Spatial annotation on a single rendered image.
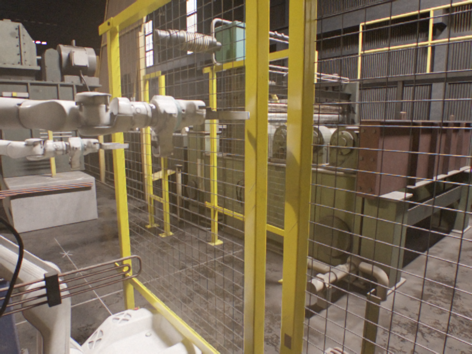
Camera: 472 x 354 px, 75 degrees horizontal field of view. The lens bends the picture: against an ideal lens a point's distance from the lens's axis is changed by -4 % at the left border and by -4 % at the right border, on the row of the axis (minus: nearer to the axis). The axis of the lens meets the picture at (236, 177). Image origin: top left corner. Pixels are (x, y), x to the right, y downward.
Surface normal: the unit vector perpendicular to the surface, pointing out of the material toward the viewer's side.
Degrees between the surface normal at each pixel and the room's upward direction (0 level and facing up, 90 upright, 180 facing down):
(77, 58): 90
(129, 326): 73
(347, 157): 90
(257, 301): 90
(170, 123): 121
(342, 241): 90
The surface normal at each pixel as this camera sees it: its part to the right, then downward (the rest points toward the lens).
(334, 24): -0.76, 0.11
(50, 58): 0.65, 0.13
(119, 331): 0.57, -0.15
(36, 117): -0.31, 0.17
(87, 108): 0.02, 0.17
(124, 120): 0.62, 0.46
